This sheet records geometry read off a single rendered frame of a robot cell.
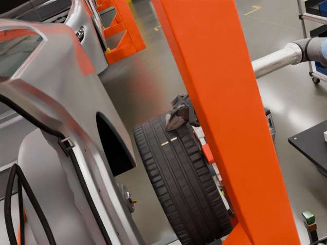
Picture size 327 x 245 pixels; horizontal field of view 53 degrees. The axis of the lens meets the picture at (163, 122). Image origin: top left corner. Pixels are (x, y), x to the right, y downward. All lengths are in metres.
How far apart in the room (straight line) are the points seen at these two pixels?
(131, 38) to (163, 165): 3.87
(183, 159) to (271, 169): 0.41
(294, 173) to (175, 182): 1.55
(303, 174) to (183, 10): 2.11
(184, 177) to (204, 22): 0.71
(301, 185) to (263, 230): 1.47
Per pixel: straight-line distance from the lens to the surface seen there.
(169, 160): 1.34
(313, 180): 2.66
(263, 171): 1.04
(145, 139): 1.42
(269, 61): 1.67
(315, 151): 2.43
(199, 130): 1.42
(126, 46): 5.09
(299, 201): 2.54
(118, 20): 6.98
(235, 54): 0.84
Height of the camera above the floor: 1.87
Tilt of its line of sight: 28 degrees down
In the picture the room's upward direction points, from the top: 25 degrees counter-clockwise
